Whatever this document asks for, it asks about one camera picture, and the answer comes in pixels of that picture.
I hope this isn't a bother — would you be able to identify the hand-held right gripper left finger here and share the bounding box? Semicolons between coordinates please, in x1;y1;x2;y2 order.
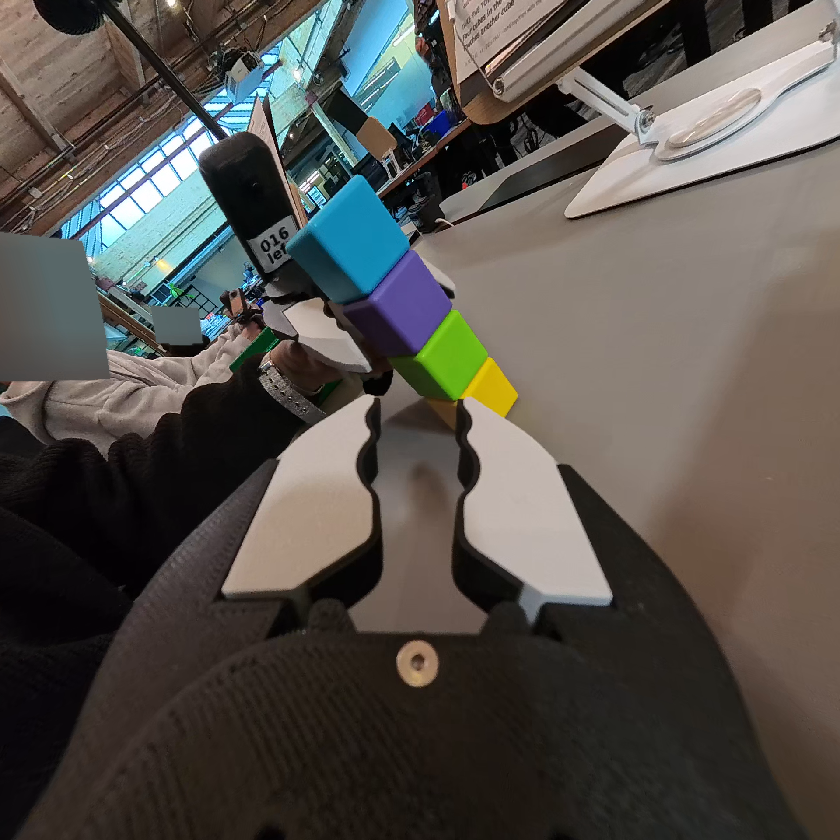
222;395;383;618

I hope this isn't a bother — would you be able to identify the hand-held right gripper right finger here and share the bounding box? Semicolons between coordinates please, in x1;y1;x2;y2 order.
451;395;614;621

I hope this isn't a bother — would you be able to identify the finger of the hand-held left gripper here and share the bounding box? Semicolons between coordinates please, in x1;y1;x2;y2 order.
282;302;375;375
420;252;455;296

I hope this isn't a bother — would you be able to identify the purple cube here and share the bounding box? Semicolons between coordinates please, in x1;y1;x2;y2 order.
341;249;454;357

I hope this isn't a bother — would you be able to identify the green plastic bin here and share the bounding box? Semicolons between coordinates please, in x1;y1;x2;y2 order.
228;326;343;403

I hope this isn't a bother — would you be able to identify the lime green cube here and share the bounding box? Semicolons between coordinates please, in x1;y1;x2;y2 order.
390;310;488;401

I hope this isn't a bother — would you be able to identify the blue cube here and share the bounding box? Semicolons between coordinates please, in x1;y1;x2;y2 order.
287;175;411;305

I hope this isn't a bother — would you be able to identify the yellow cube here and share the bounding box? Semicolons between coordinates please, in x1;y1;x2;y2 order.
427;357;519;431

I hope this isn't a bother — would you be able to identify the person's left forearm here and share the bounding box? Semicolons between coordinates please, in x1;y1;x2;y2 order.
0;367;309;592

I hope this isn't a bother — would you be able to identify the person's left hand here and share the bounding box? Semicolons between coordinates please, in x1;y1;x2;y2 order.
269;341;395;396

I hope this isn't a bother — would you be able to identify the silver wristwatch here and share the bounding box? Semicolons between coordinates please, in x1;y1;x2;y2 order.
258;354;327;424

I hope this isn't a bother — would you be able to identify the white ceiling projector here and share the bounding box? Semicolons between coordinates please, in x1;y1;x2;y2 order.
223;49;265;105

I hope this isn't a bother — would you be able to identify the wooden table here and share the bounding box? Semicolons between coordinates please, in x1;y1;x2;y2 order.
377;115;473;198

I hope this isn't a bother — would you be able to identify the black pillar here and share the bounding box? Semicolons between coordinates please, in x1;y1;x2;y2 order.
98;0;231;142

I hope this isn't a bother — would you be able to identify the white document stand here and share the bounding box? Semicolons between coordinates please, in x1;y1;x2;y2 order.
492;0;840;221

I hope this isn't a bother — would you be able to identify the person's black clothing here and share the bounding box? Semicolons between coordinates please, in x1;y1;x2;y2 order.
0;505;172;840

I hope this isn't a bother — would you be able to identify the dark desk cable flap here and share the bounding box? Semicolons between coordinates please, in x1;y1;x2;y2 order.
482;118;631;214

